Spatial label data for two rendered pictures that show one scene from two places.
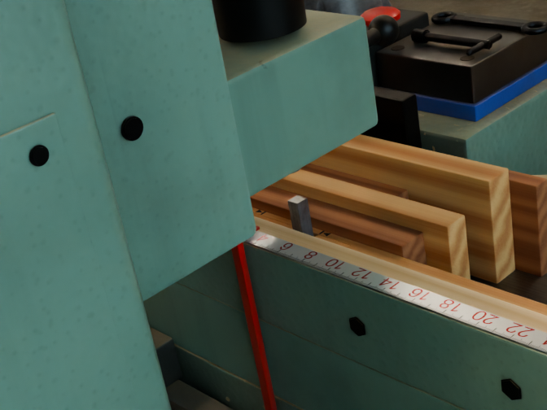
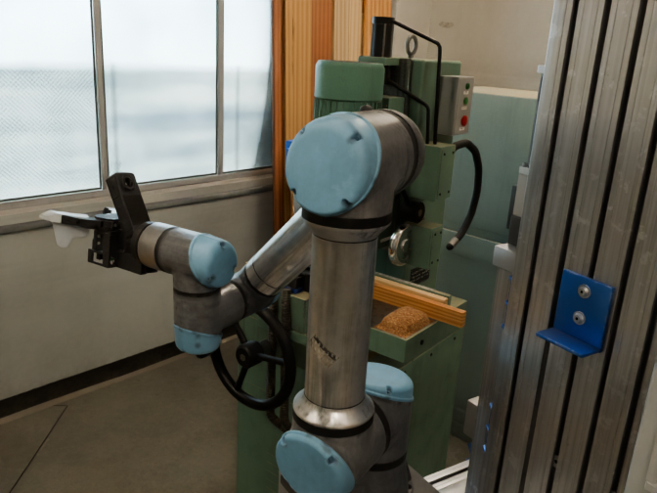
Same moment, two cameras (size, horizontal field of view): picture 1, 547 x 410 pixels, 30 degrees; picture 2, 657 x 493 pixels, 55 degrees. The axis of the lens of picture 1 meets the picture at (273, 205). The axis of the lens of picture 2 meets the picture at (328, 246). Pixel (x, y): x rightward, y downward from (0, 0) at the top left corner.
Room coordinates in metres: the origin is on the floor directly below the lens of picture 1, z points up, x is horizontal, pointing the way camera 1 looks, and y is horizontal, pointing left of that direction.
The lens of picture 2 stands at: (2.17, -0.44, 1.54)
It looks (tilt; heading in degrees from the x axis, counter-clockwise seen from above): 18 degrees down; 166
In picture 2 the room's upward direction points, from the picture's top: 3 degrees clockwise
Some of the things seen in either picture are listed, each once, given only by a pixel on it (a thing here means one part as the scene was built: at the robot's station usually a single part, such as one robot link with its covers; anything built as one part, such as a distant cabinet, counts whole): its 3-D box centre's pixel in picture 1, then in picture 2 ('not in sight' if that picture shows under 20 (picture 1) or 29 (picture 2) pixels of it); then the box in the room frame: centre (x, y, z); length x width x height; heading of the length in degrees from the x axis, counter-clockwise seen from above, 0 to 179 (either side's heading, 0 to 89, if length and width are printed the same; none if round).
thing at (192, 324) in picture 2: not in sight; (204, 312); (1.21, -0.40, 1.12); 0.11 x 0.08 x 0.11; 135
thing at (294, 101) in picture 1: (249, 115); not in sight; (0.56, 0.00, 1.03); 0.14 x 0.07 x 0.09; 129
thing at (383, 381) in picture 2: not in sight; (373, 408); (1.32, -0.14, 0.98); 0.13 x 0.12 x 0.14; 135
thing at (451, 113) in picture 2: not in sight; (454, 105); (0.48, 0.32, 1.40); 0.10 x 0.06 x 0.16; 129
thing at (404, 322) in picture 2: not in sight; (405, 317); (0.84, 0.10, 0.92); 0.14 x 0.09 x 0.04; 129
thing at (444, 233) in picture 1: (336, 221); not in sight; (0.60, -0.04, 0.93); 0.20 x 0.02 x 0.06; 39
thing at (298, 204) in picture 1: (304, 234); not in sight; (0.57, -0.02, 0.94); 0.01 x 0.01 x 0.05; 39
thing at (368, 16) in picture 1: (380, 16); not in sight; (0.73, -0.10, 1.02); 0.03 x 0.03 x 0.01
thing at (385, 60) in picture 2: not in sight; (381, 51); (0.48, 0.10, 1.54); 0.08 x 0.08 x 0.17; 39
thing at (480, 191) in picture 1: (388, 195); not in sight; (0.61, -0.08, 0.94); 0.18 x 0.02 x 0.07; 39
